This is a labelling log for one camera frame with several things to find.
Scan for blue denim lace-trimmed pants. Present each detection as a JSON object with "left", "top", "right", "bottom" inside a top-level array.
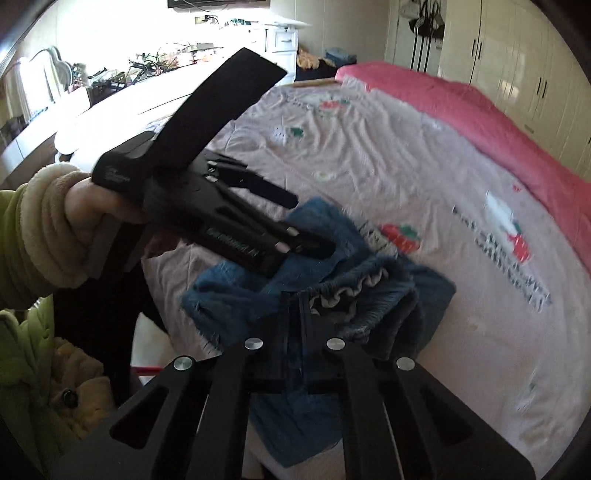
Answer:
[{"left": 181, "top": 197, "right": 456, "bottom": 468}]

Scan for left hand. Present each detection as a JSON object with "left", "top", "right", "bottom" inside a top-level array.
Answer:
[{"left": 64, "top": 178, "right": 145, "bottom": 246}]

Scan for pink strawberry print bedsheet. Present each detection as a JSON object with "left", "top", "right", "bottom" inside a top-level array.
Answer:
[{"left": 141, "top": 75, "right": 588, "bottom": 480}]

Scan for green fleece-cuffed left sleeve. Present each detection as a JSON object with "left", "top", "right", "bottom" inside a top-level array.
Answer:
[{"left": 1, "top": 164, "right": 87, "bottom": 456}]

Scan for clothes pile on floor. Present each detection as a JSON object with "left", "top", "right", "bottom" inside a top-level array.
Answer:
[{"left": 295, "top": 47, "right": 358, "bottom": 82}]

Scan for white dresser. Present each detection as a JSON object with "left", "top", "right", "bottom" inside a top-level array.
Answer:
[{"left": 263, "top": 25, "right": 298, "bottom": 85}]

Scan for pink quilt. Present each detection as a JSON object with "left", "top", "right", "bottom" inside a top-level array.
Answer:
[{"left": 335, "top": 62, "right": 590, "bottom": 267}]

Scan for hanging bags on door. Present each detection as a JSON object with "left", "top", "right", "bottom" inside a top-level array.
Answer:
[{"left": 400, "top": 0, "right": 446, "bottom": 73}]

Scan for white wardrobe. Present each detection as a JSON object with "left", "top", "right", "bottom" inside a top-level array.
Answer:
[{"left": 438, "top": 0, "right": 590, "bottom": 179}]

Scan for wall-mounted black television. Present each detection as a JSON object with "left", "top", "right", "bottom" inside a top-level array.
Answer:
[{"left": 166, "top": 0, "right": 266, "bottom": 9}]

